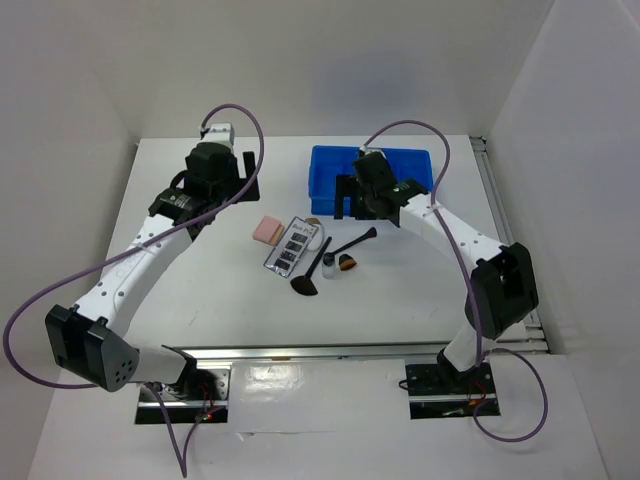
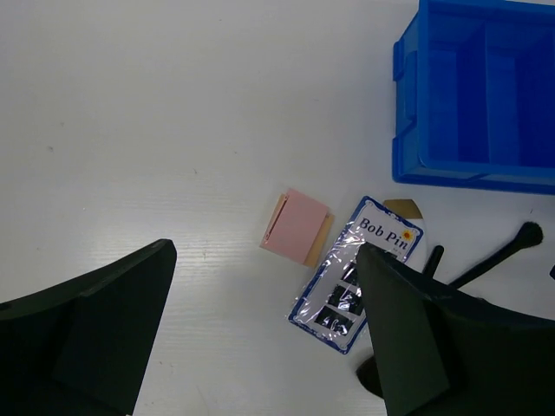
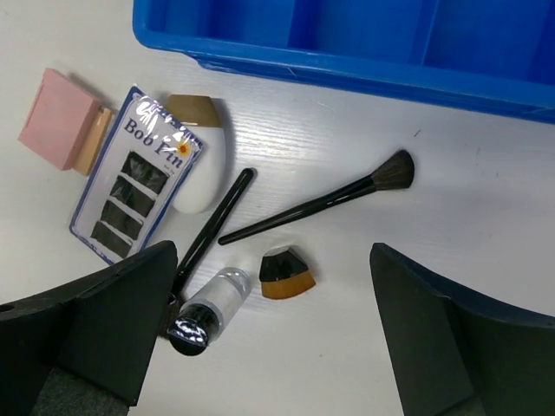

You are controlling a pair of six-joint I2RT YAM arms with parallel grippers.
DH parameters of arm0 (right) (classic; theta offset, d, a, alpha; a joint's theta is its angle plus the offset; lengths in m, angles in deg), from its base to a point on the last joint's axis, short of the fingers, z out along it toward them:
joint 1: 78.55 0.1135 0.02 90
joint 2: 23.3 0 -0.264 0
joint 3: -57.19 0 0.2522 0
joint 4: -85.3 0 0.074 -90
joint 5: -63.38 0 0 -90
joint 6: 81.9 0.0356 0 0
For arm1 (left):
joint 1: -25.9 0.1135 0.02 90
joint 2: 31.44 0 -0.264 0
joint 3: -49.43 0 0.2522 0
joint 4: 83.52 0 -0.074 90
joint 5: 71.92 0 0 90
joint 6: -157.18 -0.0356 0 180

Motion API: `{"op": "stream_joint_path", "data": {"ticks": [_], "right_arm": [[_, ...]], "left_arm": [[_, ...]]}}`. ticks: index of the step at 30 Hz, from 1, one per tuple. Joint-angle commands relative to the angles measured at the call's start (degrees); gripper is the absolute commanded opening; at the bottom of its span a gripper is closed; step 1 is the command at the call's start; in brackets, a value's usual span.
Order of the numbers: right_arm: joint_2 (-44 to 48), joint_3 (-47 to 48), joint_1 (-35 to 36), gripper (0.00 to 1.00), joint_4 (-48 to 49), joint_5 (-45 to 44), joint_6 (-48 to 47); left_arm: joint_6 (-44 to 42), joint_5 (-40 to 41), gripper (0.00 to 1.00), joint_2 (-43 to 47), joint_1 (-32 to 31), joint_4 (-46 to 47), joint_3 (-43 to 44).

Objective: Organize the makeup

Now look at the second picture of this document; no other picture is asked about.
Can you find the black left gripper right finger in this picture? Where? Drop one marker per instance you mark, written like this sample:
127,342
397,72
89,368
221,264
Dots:
440,351

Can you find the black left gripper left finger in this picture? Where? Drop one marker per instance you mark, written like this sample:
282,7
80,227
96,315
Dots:
82,347

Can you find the slim black makeup brush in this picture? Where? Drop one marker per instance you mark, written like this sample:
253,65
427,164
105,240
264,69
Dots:
530,234

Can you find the blue plastic organizer bin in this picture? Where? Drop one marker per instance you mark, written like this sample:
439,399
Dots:
474,103

